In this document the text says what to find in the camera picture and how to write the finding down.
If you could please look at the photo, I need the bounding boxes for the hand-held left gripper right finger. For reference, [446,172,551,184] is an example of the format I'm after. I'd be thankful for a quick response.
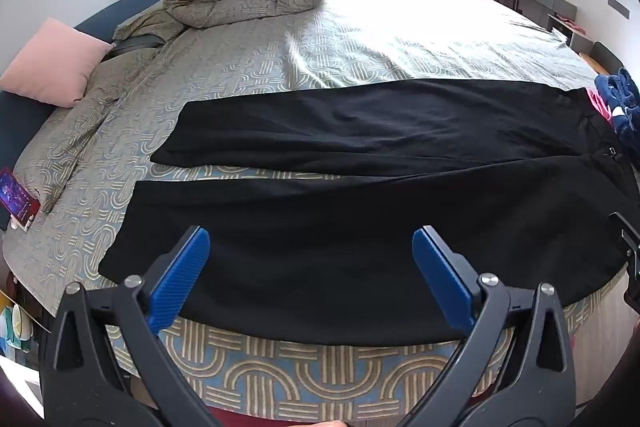
[399,226,577,427]

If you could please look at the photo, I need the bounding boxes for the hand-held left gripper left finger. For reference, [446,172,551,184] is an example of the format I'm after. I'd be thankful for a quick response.
[40,226,211,427]

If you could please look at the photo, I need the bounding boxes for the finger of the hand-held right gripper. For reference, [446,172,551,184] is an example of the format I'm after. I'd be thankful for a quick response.
[609,211,640,281]

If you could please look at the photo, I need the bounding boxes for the black pants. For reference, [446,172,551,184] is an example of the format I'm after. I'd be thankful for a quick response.
[97,79,640,348]

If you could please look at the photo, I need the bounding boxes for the pink cloth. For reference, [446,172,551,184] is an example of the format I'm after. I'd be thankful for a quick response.
[586,89,614,124]

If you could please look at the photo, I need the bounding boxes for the blue plush garment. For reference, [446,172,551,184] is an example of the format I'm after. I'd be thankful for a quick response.
[595,68,640,148]

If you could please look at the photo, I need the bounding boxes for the person's red clothing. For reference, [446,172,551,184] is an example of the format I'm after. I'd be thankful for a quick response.
[207,404,401,427]

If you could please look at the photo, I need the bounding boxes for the smartphone with lit screen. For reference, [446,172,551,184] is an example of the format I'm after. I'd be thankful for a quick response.
[0,167,41,220]

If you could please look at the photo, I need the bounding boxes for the dark chair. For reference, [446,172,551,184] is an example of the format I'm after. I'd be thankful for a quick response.
[589,41,627,76]

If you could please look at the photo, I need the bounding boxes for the dark grey cushion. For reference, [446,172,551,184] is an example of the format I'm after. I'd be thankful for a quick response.
[107,33,166,58]

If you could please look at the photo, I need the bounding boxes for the pink pillow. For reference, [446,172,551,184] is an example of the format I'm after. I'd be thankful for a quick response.
[0,18,113,108]

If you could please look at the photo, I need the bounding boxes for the bed with patterned sheet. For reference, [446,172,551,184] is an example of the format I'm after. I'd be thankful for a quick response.
[2,0,632,423]

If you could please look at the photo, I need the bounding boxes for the dark blue headboard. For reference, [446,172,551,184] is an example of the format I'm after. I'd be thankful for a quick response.
[0,0,171,188]

